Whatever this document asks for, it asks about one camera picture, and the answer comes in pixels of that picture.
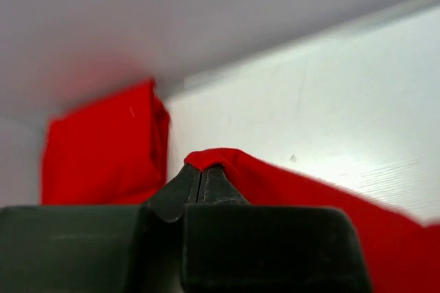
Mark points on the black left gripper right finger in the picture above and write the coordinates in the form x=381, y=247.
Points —
x=229, y=245

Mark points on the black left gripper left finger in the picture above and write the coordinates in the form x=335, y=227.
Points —
x=111, y=248

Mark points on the folded red t shirt stack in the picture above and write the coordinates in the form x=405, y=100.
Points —
x=112, y=151

